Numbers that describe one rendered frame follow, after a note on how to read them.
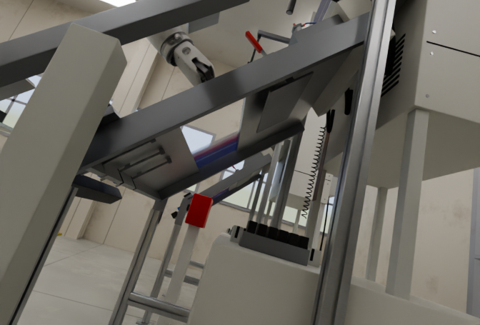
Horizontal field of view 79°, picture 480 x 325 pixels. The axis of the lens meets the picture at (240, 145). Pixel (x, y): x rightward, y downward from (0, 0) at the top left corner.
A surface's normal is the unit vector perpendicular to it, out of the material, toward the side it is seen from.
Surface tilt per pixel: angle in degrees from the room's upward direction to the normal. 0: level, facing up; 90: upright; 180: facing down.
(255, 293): 90
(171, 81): 90
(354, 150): 90
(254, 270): 90
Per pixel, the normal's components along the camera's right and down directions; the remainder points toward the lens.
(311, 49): 0.05, -0.28
